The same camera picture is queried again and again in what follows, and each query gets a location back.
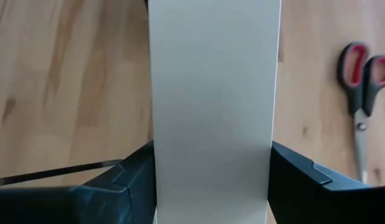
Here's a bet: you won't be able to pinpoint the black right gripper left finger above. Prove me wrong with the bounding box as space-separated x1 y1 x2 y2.
0 139 158 224

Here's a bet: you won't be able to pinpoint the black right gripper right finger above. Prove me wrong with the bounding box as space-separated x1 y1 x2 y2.
267 141 385 224

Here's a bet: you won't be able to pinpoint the long black zip tie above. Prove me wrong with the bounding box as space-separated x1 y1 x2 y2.
0 159 123 188

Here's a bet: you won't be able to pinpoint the scissors with red-black handles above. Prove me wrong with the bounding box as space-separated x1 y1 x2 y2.
336 41 385 185

